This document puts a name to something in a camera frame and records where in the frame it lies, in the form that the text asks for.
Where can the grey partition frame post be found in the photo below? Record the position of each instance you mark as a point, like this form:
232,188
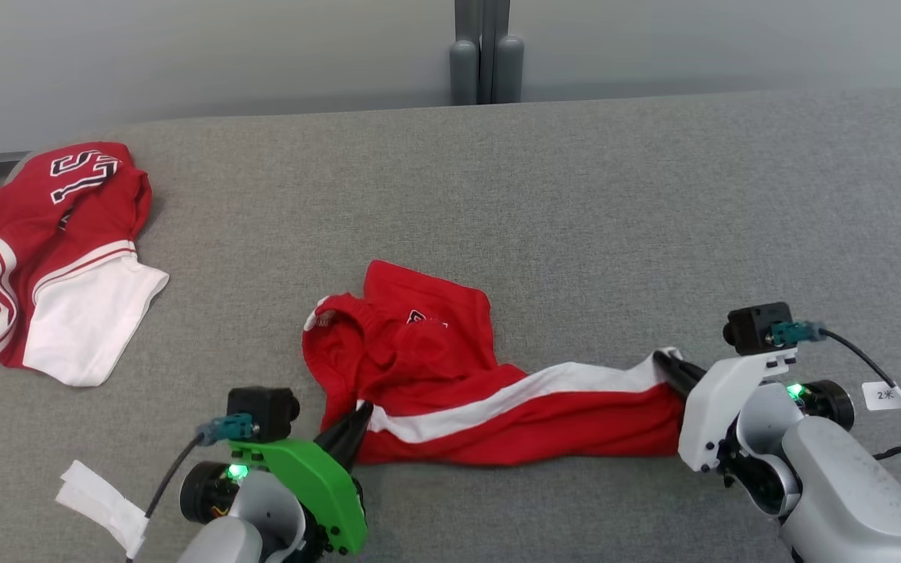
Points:
466,70

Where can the grey fabric sofa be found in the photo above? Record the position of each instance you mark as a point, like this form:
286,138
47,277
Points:
576,219

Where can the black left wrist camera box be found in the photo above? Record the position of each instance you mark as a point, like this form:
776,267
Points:
263,410

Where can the red shorts with white stripe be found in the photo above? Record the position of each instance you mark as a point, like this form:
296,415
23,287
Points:
435,352

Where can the red jersey with white sleeves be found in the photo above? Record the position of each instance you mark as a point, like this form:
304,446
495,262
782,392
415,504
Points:
91,320

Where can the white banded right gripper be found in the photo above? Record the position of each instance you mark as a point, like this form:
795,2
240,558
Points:
712,407

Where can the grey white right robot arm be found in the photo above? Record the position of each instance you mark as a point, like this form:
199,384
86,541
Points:
849,485

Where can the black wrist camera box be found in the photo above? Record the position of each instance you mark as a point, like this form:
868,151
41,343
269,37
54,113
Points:
755,328
263,410

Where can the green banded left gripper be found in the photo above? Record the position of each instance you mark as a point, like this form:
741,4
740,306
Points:
325,493

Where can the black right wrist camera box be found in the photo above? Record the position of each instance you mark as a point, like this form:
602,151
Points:
755,328

